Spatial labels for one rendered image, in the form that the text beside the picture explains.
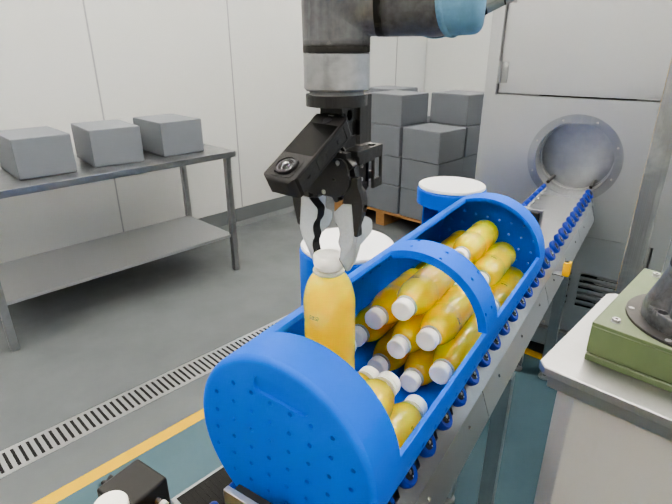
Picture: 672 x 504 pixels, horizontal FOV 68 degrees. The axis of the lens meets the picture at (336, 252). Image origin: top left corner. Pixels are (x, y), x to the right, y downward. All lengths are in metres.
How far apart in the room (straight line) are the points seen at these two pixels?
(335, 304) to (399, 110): 3.85
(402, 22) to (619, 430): 0.61
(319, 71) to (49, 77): 3.49
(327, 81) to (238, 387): 0.39
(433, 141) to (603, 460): 3.58
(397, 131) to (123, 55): 2.21
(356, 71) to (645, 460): 0.64
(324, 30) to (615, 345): 0.57
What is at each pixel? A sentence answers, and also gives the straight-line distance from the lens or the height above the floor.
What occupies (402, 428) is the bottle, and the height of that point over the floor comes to 1.07.
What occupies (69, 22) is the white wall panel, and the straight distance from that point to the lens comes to 4.05.
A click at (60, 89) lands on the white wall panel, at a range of 4.01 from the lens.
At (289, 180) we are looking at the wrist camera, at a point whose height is 1.45.
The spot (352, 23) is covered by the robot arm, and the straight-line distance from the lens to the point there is 0.57.
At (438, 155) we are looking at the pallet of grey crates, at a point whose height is 0.74.
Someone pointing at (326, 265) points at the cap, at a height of 1.33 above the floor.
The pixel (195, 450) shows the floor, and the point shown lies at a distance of 2.34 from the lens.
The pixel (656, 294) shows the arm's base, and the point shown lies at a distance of 0.84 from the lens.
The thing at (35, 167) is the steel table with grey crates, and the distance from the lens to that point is 3.22.
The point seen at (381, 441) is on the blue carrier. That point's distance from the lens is 0.62.
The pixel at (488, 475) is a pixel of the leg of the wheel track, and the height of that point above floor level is 0.22.
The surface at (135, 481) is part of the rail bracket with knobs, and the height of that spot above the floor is 1.00.
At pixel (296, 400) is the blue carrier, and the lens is 0.62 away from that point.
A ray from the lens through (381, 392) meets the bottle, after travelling 0.73.
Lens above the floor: 1.58
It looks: 23 degrees down
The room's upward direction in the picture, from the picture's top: straight up
